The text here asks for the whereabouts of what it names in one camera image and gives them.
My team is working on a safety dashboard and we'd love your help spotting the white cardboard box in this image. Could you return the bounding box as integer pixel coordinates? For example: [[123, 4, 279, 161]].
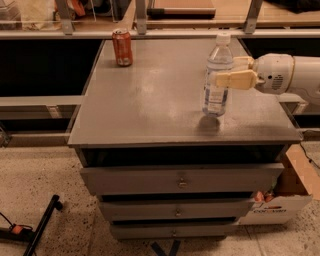
[[239, 145, 320, 225]]

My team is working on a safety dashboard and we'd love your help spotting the bottom grey drawer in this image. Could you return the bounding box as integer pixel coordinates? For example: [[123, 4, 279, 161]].
[[110, 223, 238, 240]]

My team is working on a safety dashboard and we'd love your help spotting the grey metal shelf rail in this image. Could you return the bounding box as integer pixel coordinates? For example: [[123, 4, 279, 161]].
[[0, 29, 320, 40]]

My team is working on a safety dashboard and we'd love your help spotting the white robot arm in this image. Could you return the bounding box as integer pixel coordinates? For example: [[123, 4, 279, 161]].
[[209, 53, 320, 105]]

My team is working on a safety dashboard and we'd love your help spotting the black metal bar on floor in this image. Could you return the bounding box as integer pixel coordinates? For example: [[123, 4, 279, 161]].
[[23, 195, 63, 256]]

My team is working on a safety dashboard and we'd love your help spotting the clear bottle with blue label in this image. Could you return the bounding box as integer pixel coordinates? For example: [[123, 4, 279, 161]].
[[202, 32, 233, 117]]

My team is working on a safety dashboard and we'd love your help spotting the grey drawer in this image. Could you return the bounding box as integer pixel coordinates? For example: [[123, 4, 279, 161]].
[[80, 163, 284, 195], [99, 199, 253, 222], [110, 223, 238, 240]]

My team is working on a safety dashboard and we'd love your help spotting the top grey drawer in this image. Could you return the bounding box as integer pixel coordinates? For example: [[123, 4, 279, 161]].
[[80, 163, 284, 195]]

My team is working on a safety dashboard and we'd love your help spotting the orange soda can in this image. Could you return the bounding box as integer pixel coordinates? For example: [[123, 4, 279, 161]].
[[112, 28, 133, 67]]

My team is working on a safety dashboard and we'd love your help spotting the grey drawer cabinet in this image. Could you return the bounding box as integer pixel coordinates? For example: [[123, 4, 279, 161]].
[[69, 39, 300, 226]]

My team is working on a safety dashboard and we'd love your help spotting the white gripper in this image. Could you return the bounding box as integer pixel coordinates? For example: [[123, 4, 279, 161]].
[[209, 53, 294, 94]]

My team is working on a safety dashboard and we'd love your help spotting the middle grey drawer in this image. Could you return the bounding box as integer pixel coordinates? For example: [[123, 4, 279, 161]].
[[99, 199, 253, 222]]

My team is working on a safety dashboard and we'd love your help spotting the black cable with orange clip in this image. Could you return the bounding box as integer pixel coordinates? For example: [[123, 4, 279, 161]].
[[0, 211, 35, 242]]

